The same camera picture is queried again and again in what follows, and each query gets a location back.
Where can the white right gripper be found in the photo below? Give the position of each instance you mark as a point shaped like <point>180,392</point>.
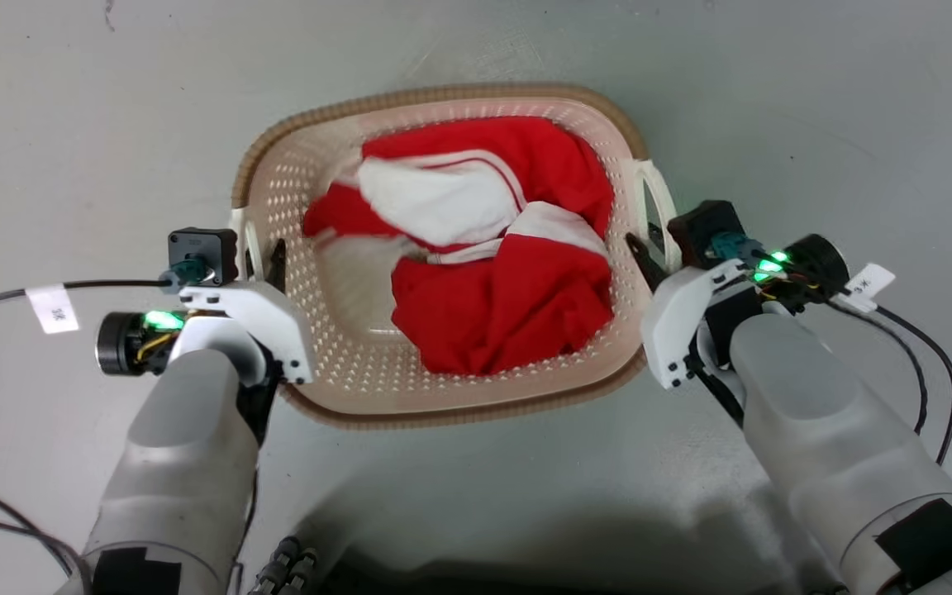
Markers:
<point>683,314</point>

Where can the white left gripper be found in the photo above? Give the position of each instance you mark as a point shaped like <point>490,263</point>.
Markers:
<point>253,310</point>

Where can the beige plastic laundry basket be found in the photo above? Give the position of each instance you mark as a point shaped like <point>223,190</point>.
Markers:
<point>335,364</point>

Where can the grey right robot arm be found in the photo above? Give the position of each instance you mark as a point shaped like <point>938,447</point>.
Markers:
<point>823,430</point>

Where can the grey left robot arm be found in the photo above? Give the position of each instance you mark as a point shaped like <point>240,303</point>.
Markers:
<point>178,463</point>

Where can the red and white garment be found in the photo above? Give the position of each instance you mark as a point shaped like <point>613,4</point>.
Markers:
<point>509,306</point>

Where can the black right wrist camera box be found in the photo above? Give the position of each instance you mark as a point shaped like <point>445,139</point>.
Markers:
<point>703,231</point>

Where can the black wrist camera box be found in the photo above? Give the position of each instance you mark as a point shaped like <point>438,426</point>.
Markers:
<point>703,231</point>
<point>203,248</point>

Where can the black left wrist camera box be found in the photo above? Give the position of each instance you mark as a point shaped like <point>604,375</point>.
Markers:
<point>203,248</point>

